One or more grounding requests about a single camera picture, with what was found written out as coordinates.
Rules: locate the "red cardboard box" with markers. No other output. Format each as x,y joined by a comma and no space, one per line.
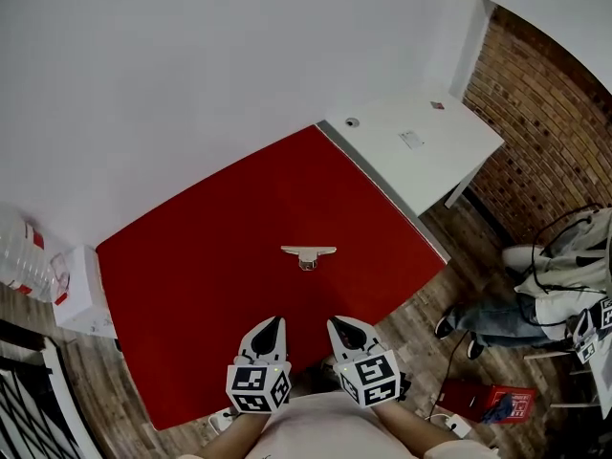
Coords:
468,397

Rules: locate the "small red sticker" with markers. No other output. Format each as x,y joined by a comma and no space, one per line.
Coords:
437,105

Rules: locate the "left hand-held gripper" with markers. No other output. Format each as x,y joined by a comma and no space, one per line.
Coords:
258,385

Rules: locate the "white power adapter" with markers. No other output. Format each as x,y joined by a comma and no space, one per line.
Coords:
457,426
222,420

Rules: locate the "black and white frame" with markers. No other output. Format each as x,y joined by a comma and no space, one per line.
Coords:
43,399

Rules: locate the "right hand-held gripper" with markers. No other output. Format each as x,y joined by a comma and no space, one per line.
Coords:
373,376

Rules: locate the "blue cloth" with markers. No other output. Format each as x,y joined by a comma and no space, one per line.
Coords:
499,408

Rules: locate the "clear plastic water jug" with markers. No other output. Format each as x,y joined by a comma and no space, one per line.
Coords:
26,256

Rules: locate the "person's left forearm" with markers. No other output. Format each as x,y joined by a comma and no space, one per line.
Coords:
251,430

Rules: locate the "white cardboard box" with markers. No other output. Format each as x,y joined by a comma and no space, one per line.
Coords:
83,294

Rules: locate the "person's right forearm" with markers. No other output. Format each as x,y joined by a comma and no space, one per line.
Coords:
411,426

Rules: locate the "wooden stool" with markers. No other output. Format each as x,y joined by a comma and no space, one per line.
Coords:
564,380

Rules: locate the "red table cover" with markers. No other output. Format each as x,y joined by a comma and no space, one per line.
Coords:
229,237

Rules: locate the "white paper label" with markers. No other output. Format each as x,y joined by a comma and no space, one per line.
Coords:
411,139

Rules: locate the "person's light pink shirt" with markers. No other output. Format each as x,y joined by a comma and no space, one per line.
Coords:
325,428

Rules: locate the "white desk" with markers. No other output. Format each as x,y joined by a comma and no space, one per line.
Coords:
430,160

